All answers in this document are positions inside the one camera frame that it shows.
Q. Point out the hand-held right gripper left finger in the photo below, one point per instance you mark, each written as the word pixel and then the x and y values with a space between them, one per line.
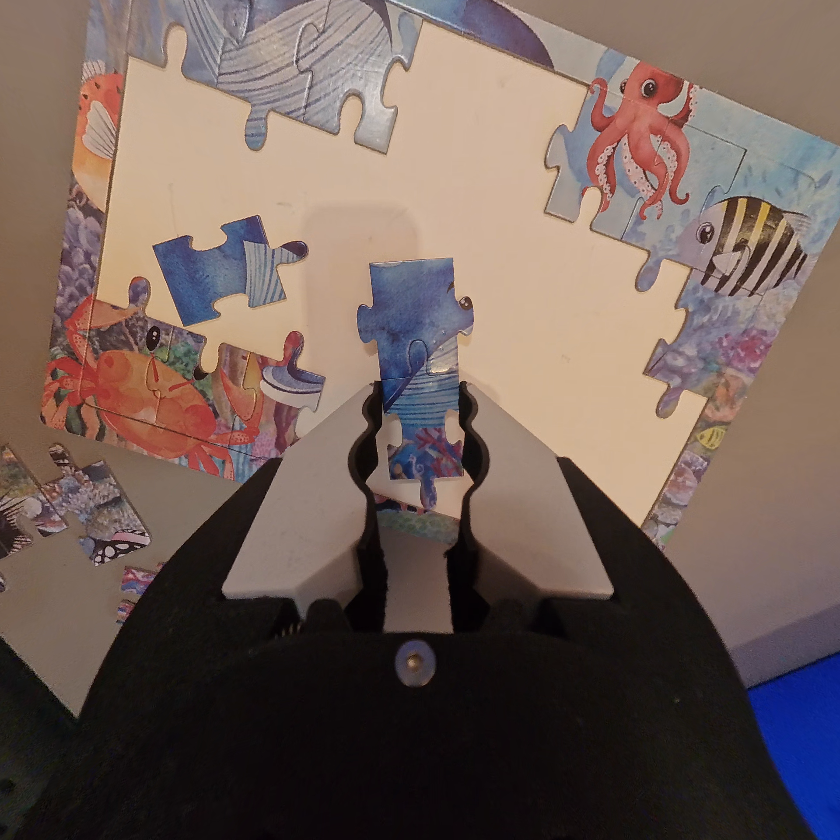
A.
pixel 295 525

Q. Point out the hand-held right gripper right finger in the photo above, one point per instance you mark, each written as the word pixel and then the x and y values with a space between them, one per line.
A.
pixel 538 525

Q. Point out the striped whale belly puzzle piece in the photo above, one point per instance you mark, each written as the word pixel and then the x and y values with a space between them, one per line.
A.
pixel 420 400

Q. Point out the dark blue whale eye piece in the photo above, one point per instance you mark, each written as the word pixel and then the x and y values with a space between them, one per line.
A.
pixel 413 302

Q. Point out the purple blue edge puzzle piece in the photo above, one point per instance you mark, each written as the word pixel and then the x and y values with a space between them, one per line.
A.
pixel 715 341

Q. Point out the dark blue striped puzzle piece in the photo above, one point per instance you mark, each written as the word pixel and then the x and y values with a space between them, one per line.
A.
pixel 203 275

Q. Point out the sea print jigsaw puzzle board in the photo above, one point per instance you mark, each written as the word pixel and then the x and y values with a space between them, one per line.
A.
pixel 459 197

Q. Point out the joined orange crab puzzle pieces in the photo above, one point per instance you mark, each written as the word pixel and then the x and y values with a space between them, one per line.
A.
pixel 157 394

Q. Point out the black mesh chair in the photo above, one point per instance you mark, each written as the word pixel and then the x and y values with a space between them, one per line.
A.
pixel 26 754

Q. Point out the joined blue whale puzzle pieces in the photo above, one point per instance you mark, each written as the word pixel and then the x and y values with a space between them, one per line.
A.
pixel 275 65

